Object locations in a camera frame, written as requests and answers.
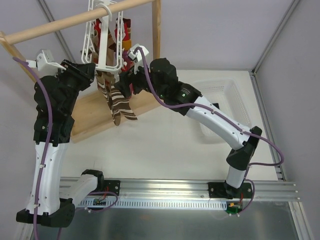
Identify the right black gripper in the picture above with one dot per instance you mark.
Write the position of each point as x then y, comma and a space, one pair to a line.
128, 81

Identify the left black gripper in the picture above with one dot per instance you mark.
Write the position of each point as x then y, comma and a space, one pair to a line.
81, 71

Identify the white plastic clip hanger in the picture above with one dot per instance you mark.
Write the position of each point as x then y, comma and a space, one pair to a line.
87, 48

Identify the dark navy sock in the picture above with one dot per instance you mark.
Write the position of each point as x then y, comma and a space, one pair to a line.
216, 105

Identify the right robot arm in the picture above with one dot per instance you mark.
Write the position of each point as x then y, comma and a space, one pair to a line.
160, 78

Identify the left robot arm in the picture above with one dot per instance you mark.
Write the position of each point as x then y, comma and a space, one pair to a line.
55, 96

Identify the brown white striped sock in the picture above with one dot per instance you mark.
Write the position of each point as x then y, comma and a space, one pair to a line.
118, 104

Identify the wooden drying rack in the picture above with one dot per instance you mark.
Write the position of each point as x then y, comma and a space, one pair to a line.
90, 116

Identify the beige argyle sock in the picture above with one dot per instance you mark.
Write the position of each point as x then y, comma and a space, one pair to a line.
111, 46

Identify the red sock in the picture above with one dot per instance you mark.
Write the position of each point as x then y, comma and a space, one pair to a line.
122, 39

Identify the white plastic basket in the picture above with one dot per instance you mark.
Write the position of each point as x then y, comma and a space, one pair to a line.
224, 91

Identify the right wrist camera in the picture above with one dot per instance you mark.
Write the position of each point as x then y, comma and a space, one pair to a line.
135, 54

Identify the aluminium mounting rail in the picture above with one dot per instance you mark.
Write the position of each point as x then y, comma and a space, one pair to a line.
187, 195

